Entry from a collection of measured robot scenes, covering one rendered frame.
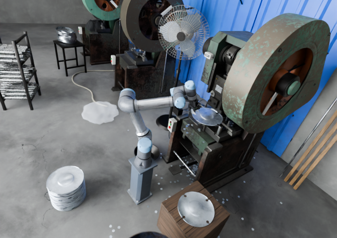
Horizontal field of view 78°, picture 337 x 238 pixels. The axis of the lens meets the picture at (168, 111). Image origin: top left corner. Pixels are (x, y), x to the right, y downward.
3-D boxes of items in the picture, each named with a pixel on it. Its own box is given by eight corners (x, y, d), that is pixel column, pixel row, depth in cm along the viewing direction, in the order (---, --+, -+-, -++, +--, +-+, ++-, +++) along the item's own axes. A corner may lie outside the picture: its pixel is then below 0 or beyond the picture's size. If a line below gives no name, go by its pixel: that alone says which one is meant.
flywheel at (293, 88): (345, 48, 145) (285, 131, 173) (316, 39, 158) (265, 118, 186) (313, 13, 98) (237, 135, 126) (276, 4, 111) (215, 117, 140)
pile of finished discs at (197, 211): (195, 235, 145) (195, 235, 145) (170, 203, 163) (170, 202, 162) (221, 213, 162) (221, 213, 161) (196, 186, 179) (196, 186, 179)
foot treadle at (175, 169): (172, 178, 212) (173, 174, 210) (167, 170, 219) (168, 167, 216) (213, 159, 243) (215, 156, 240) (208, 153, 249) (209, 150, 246)
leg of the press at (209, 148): (194, 202, 206) (220, 132, 156) (188, 193, 214) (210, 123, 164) (253, 169, 253) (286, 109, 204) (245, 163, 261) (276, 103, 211)
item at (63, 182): (61, 201, 163) (60, 200, 162) (39, 181, 174) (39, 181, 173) (91, 177, 184) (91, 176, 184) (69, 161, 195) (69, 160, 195)
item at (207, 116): (208, 105, 211) (208, 104, 211) (228, 121, 192) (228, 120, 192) (185, 111, 197) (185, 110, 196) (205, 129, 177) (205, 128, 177)
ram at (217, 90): (215, 111, 183) (225, 80, 167) (204, 102, 193) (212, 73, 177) (228, 107, 192) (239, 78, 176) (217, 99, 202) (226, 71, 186)
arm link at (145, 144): (136, 158, 170) (137, 146, 162) (137, 147, 181) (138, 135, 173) (151, 159, 171) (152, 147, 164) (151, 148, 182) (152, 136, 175)
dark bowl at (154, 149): (140, 169, 230) (141, 164, 226) (129, 151, 249) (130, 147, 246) (163, 160, 245) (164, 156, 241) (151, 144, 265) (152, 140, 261)
